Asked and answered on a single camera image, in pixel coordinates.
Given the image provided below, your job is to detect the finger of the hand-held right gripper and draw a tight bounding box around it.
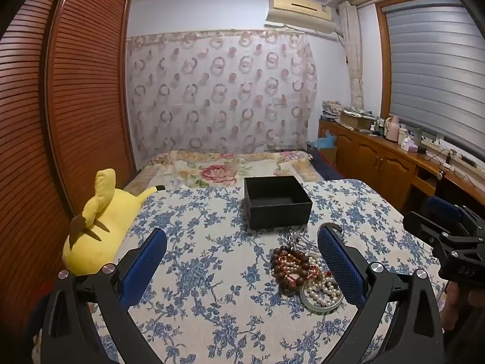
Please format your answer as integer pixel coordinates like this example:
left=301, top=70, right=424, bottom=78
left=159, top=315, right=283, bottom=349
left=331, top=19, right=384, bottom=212
left=402, top=211, right=461, bottom=254
left=427, top=196, right=485, bottom=236

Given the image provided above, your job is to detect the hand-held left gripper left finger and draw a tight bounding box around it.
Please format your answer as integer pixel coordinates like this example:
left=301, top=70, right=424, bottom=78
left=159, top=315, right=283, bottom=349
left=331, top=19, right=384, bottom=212
left=40, top=227, right=168, bottom=364

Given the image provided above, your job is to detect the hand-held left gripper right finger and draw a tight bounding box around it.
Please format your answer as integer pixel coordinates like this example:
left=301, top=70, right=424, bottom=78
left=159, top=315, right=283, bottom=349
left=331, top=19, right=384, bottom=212
left=317, top=223, right=445, bottom=364

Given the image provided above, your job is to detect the white pearl necklace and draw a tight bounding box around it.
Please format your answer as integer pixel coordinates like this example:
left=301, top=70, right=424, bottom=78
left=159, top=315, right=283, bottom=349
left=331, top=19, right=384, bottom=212
left=303, top=256, right=344, bottom=308

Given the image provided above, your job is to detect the red bead bracelet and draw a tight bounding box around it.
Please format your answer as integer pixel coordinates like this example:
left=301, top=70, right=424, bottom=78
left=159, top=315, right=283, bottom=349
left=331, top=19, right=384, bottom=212
left=278, top=254, right=323, bottom=278

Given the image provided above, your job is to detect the pale jade bangle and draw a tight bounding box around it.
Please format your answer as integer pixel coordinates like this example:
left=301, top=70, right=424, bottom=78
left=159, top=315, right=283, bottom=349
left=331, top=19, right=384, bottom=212
left=300, top=278, right=346, bottom=315

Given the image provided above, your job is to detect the silver chain necklace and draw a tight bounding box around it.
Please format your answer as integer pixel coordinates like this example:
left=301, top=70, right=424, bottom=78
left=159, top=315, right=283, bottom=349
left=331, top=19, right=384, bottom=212
left=286, top=231, right=316, bottom=254

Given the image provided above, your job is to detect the brown wooden bead bracelet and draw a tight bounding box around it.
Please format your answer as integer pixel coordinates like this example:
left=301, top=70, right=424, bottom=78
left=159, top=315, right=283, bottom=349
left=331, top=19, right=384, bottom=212
left=270, top=246, right=312, bottom=297

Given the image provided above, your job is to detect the black jewelry box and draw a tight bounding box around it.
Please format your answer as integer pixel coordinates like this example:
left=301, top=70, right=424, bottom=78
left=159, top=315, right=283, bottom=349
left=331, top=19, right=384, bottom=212
left=243, top=175, right=313, bottom=231

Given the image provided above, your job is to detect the person's right hand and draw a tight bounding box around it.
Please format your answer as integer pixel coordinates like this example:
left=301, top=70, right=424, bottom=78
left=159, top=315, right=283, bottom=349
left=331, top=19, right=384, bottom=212
left=443, top=282, right=470, bottom=331

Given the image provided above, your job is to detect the white power strip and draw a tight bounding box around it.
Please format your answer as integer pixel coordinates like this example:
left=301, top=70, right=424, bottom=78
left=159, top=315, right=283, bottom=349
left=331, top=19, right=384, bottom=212
left=440, top=151, right=479, bottom=172

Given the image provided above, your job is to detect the yellow plush toy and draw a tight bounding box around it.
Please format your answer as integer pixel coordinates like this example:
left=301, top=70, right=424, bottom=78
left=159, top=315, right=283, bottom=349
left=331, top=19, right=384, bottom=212
left=62, top=169, right=166, bottom=277

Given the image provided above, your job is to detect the blue floral blanket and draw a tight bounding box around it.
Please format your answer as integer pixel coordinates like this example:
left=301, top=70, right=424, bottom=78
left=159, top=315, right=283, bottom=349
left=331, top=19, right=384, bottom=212
left=89, top=179, right=448, bottom=364

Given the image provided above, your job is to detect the wooden sideboard cabinet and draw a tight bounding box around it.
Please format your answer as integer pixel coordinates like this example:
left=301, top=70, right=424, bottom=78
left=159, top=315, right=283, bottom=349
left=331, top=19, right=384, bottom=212
left=317, top=117, right=485, bottom=215

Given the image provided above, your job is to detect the pink thermos jug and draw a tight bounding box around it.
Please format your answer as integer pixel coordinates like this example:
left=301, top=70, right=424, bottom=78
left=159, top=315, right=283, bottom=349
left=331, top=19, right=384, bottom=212
left=386, top=115, right=401, bottom=143

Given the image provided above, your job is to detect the pink floral bedsheet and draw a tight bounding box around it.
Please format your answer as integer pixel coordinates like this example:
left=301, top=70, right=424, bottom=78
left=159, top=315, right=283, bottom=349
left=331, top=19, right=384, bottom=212
left=123, top=150, right=327, bottom=195

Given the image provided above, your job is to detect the open cardboard box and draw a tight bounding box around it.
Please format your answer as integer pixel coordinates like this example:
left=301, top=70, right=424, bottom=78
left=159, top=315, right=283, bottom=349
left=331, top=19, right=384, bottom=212
left=339, top=108, right=374, bottom=132

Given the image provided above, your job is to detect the blue tissue box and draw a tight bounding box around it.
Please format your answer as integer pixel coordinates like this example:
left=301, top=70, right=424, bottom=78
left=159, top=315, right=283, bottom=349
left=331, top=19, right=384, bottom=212
left=308, top=131, right=338, bottom=153

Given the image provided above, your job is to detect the grey window blind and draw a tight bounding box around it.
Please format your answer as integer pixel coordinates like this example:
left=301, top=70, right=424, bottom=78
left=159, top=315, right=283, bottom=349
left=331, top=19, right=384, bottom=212
left=383, top=0, right=485, bottom=160

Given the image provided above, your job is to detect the stack of papers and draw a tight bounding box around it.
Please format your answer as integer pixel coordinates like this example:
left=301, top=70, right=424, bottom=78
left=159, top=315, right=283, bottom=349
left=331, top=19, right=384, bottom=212
left=322, top=100, right=342, bottom=122

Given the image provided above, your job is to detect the brown louvred wardrobe door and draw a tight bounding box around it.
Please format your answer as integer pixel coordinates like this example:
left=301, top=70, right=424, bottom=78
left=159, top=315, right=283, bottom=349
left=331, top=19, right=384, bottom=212
left=0, top=0, right=74, bottom=334
left=45, top=0, right=137, bottom=207

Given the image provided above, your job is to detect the tied cream curtain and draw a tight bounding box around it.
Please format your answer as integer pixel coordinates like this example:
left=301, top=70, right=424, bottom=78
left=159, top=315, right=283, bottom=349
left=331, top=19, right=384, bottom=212
left=338, top=1, right=365, bottom=111

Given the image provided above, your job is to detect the circle patterned sheer curtain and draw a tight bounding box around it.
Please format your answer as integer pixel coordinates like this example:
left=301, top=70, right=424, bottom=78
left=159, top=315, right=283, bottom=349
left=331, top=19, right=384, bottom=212
left=126, top=29, right=318, bottom=160

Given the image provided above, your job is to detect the cream wall air conditioner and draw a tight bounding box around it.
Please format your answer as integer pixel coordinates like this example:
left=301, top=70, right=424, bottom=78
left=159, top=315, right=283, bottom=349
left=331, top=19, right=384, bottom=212
left=265, top=0, right=342, bottom=35

